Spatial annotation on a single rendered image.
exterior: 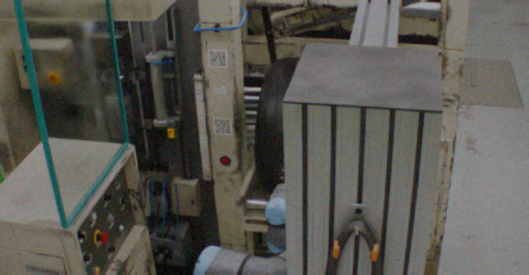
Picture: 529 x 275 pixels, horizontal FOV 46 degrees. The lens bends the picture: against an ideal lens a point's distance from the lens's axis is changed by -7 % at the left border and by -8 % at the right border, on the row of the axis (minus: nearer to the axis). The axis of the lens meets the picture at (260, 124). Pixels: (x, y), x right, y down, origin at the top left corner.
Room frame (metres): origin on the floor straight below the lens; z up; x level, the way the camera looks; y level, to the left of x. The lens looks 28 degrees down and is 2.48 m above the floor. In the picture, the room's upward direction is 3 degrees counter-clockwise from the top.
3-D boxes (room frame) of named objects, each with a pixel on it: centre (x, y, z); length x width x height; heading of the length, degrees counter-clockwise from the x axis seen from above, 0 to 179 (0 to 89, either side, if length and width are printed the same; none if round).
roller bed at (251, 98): (2.81, 0.01, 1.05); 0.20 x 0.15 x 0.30; 77
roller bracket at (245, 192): (2.43, 0.06, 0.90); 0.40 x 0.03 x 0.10; 167
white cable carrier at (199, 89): (2.42, 0.23, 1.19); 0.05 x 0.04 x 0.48; 167
